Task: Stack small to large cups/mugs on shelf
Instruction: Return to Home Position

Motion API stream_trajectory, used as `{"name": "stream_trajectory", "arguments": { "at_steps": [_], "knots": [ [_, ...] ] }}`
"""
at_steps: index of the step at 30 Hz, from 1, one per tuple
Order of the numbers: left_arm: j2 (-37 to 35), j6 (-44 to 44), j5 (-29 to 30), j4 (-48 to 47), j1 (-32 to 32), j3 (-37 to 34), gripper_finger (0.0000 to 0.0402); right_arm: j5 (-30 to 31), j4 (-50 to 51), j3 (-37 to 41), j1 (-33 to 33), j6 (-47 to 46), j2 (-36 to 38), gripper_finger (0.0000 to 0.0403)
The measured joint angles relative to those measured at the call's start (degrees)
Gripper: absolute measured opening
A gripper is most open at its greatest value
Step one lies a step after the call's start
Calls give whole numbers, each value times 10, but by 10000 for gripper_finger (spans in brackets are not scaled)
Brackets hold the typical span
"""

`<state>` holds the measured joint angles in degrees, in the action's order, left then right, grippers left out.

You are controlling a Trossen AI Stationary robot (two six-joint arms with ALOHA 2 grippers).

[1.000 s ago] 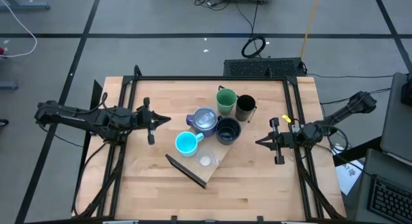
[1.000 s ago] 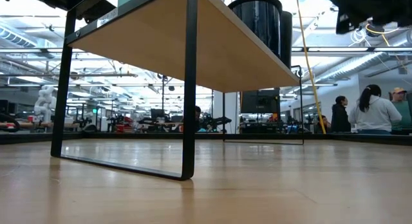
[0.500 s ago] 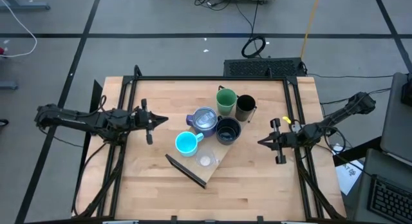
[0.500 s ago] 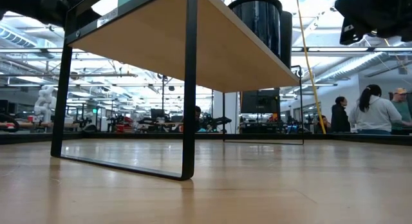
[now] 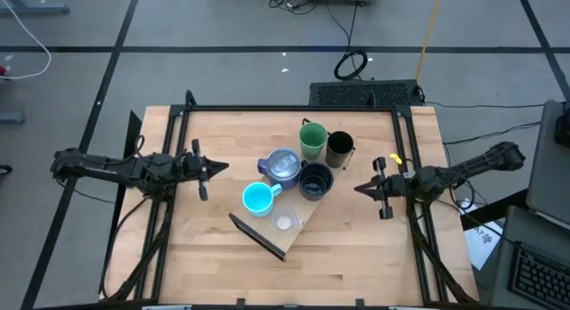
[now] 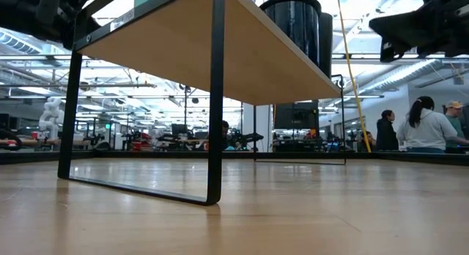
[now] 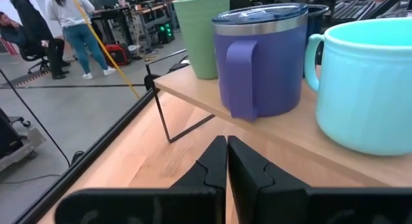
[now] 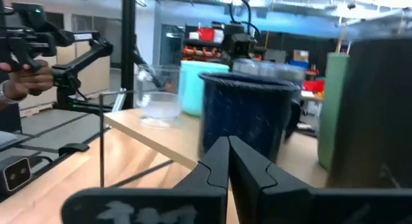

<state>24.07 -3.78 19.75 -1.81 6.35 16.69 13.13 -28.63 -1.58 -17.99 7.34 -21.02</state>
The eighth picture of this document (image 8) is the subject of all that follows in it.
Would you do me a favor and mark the storage rack with red bins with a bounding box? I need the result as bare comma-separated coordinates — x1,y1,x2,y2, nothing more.
182,23,226,62

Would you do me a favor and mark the grey table-level camera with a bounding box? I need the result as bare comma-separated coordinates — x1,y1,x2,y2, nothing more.
0,155,33,195

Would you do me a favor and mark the beige cabinet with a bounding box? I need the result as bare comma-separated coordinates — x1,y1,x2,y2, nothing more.
17,40,112,117

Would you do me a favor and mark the dark blue speckled enamel mug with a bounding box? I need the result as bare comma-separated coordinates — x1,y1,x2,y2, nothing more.
198,71,303,163

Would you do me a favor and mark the cyan plastic mug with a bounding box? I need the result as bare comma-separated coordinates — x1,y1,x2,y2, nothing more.
178,60,230,118

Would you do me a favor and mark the red bin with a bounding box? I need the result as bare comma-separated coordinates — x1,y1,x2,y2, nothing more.
303,79,326,93

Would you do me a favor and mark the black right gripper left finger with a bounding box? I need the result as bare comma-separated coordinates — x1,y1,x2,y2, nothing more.
61,136,230,224

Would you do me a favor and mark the green plastic cup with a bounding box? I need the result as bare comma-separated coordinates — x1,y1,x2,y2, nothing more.
317,52,351,172

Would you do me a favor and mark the black aluminium table frame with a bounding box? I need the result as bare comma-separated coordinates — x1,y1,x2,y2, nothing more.
121,0,165,109

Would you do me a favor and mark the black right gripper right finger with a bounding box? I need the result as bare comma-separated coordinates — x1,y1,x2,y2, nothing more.
228,136,412,224

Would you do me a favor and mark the cardboard box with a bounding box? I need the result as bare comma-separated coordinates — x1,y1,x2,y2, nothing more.
292,49,310,62

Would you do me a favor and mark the person's hand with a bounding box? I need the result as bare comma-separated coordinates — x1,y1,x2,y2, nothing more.
0,59,55,101

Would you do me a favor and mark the person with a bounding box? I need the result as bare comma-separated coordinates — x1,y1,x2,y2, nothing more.
0,100,22,134

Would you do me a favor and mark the silver wristband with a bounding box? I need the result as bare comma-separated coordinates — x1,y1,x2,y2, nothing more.
0,80,23,105

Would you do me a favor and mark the tall black tumbler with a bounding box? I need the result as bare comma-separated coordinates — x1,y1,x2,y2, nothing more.
328,39,412,189

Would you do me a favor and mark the black foot bracket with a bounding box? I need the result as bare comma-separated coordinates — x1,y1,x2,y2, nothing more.
57,142,91,156

